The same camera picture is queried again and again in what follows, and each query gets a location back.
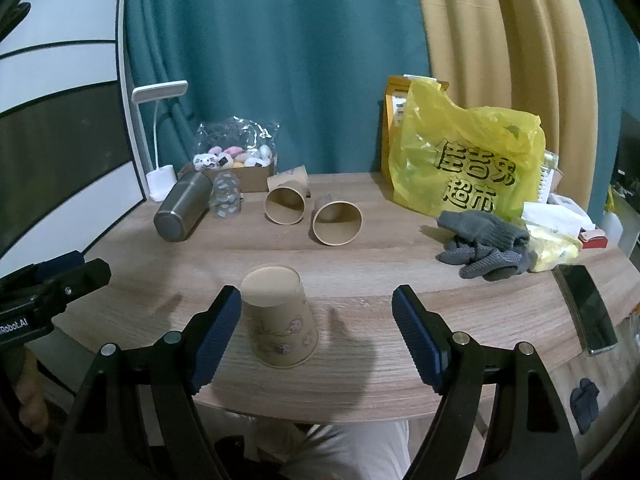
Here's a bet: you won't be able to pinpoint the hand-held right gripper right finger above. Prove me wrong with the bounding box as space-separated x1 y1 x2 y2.
391 285 583 480

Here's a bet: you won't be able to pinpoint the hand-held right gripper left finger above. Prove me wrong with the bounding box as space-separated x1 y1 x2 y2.
52 285 243 480

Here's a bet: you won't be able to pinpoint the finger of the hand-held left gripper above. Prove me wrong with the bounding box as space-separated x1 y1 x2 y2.
30 259 112 312
35 251 85 281

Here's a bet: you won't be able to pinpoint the brown printed paper cup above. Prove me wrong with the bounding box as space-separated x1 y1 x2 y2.
267 165 311 197
240 265 321 369

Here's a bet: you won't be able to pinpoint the plain brown paper cup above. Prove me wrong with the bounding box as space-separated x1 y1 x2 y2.
312 195 363 246
264 186 307 225

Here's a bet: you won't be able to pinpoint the clear patterned plastic cup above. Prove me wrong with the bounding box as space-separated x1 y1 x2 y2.
209 172 245 219

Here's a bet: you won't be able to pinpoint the person's left hand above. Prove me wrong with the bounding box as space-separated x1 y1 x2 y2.
16 352 52 433

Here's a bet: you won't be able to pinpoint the grey knitted gloves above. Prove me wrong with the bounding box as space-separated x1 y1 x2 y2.
435 209 539 282

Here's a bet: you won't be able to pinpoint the stainless steel tumbler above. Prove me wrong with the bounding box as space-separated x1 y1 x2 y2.
153 171 214 244

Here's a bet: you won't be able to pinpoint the white desk lamp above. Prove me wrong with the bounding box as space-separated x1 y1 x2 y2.
131 81 190 203

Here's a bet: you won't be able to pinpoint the person's white clothing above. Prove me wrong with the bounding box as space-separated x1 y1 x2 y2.
249 419 412 480

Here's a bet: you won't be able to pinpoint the brown cardboard box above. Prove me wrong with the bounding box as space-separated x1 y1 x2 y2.
178 159 276 194

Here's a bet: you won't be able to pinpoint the yellow tissue pack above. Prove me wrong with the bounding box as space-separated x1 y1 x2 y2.
522 202 585 274

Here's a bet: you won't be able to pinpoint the black smartphone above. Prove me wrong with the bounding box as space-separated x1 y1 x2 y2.
553 263 617 357

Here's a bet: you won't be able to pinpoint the dark blue sock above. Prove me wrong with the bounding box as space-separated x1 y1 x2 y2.
569 377 601 436

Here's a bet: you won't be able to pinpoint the yellow plastic bag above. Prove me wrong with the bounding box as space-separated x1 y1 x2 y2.
389 78 547 222

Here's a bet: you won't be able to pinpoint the clear bag of plush toys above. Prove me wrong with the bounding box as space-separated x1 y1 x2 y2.
193 117 281 170

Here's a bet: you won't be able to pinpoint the small red box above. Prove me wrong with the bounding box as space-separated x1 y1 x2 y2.
577 227 609 250

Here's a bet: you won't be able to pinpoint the white spiral notebook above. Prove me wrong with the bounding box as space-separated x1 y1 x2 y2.
537 150 565 206

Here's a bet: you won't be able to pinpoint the orange paper package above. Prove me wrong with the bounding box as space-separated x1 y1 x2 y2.
380 75 451 187

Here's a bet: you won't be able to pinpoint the teal curtain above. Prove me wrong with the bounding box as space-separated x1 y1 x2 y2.
122 0 437 202

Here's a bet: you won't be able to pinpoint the tan curtain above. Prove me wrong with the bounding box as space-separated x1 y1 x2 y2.
410 0 623 211

